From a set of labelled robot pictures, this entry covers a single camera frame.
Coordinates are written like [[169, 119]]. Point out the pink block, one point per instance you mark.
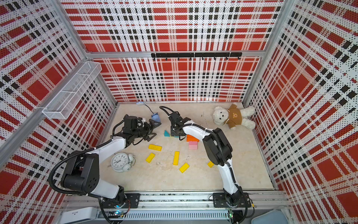
[[193, 147], [194, 143]]

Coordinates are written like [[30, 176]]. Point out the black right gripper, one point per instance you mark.
[[172, 133]]

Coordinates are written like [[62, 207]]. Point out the orange block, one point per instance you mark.
[[190, 138]]

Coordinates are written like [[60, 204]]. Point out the blue plastic toy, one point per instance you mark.
[[155, 117]]

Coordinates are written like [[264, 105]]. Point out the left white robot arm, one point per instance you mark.
[[79, 173]]

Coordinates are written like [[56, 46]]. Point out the white box bottom left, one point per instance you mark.
[[78, 216]]

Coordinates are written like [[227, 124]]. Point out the black wall hook rail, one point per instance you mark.
[[197, 54]]

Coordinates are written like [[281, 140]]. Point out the white twin-bell alarm clock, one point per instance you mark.
[[122, 162]]

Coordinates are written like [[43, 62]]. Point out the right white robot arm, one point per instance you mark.
[[219, 152]]

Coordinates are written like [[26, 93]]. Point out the white teddy bear brown hoodie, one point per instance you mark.
[[234, 116]]

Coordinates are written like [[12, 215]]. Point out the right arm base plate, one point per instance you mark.
[[237, 200]]

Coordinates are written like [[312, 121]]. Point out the grey bin bottom right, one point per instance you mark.
[[272, 217]]

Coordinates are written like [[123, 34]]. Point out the teal triangle block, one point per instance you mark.
[[166, 134]]

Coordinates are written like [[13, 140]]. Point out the yellow block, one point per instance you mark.
[[176, 158], [210, 164], [150, 157], [184, 167], [155, 147]]

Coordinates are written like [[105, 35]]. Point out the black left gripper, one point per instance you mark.
[[148, 129]]

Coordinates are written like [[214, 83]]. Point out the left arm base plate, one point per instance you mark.
[[124, 201]]

